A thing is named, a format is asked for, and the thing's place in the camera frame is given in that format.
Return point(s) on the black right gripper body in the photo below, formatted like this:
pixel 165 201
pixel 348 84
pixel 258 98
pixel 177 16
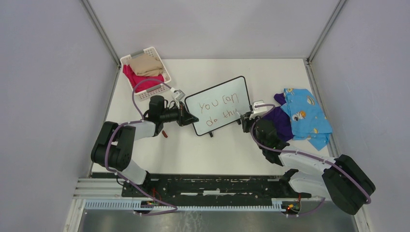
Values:
pixel 248 123

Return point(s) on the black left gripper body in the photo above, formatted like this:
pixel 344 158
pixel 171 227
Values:
pixel 169 115

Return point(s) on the black framed whiteboard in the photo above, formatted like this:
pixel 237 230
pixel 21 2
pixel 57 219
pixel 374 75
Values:
pixel 215 106

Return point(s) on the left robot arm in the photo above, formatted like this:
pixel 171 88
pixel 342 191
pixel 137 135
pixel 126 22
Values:
pixel 114 145

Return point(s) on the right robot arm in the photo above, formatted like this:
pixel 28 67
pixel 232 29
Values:
pixel 339 179

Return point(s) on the purple cloth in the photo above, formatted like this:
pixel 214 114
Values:
pixel 280 119

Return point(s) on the magenta cloth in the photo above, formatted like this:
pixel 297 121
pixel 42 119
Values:
pixel 136 80

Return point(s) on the beige folded cloth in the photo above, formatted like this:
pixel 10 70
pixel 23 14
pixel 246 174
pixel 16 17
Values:
pixel 146 65

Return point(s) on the blue patterned cloth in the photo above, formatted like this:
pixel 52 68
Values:
pixel 308 121

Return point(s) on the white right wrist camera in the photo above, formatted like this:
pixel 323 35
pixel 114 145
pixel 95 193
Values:
pixel 260 108

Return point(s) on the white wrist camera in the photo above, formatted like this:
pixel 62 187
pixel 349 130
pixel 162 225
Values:
pixel 177 94
pixel 260 108

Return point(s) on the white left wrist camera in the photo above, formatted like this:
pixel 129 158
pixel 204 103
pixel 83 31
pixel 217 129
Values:
pixel 177 94

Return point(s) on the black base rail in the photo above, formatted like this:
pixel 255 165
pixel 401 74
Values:
pixel 219 190

